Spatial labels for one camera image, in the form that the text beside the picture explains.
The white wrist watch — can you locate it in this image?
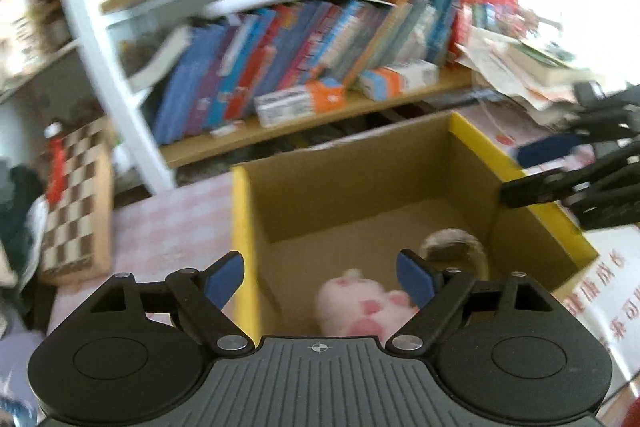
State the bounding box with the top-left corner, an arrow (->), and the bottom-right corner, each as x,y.
419,229 -> 489,281

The pink plush paw slipper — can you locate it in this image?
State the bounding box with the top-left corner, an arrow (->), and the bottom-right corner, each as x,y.
314,269 -> 419,345

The stack of papers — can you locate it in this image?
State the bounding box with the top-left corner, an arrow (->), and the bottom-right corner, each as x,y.
454,27 -> 593,127

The yellow cardboard box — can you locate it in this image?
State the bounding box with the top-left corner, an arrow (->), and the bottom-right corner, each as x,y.
232,113 -> 597,339

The wooden chess board box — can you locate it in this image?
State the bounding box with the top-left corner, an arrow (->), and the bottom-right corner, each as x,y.
38,117 -> 114,286

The orange white medicine box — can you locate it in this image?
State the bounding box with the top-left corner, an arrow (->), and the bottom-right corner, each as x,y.
255,79 -> 346,128

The row of books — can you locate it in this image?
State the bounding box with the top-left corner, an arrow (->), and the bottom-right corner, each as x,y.
151,0 -> 456,146

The pile of clothes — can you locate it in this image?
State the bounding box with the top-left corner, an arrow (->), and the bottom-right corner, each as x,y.
1,159 -> 48,426

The red tassel ornament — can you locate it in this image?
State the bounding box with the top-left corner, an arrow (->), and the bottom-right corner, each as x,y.
44,122 -> 66,208

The white bookshelf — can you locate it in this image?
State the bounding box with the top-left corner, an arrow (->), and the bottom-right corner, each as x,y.
0,0 -> 561,198

